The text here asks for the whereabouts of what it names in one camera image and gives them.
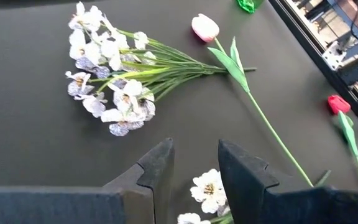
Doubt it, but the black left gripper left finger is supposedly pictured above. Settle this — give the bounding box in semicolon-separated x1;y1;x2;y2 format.
0;138;175;224

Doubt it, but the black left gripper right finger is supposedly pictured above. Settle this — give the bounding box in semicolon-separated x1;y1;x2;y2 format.
218;139;358;224

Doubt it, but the white artificial flower bunch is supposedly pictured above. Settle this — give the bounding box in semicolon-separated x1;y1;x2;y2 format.
177;169;332;224
65;1;257;138

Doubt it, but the red artificial tulip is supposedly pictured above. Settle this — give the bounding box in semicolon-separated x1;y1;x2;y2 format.
327;95;358;190

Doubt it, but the pink artificial tulip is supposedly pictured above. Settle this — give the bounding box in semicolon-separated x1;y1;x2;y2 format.
191;12;315;189

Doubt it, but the green glass vase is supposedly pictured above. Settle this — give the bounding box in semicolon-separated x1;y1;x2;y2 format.
236;0;265;14

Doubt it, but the silver frame bracket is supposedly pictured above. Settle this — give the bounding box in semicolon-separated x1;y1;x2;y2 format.
321;41;345;72

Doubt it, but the black aluminium table frame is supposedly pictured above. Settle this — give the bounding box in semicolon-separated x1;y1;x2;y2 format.
267;0;358;141

